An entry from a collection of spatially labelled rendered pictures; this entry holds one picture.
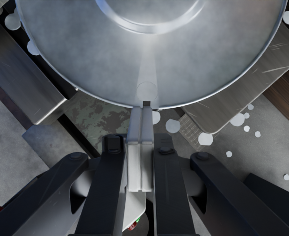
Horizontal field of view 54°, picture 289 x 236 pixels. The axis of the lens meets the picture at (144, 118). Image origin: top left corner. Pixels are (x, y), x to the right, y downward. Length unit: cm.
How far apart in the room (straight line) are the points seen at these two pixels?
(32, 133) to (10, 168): 74
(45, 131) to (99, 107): 9
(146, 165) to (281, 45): 23
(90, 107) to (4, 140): 79
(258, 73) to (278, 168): 90
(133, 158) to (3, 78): 30
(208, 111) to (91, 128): 20
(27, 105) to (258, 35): 29
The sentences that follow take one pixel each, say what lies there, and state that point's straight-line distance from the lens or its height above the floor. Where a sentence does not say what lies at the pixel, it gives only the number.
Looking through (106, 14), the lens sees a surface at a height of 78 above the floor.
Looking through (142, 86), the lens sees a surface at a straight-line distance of 30.
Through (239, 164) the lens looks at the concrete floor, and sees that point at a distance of 115.
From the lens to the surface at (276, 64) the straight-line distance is 34.
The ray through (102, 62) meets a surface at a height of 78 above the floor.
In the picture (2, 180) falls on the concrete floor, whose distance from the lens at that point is 123.
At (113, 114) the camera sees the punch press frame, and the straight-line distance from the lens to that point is 44.
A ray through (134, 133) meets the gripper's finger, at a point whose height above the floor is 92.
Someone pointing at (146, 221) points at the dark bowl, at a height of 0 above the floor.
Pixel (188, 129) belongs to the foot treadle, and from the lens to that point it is 93.
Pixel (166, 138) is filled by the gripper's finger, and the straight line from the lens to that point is 17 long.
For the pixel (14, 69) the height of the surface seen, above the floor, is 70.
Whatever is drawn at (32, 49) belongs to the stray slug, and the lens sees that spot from 41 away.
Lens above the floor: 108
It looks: 90 degrees down
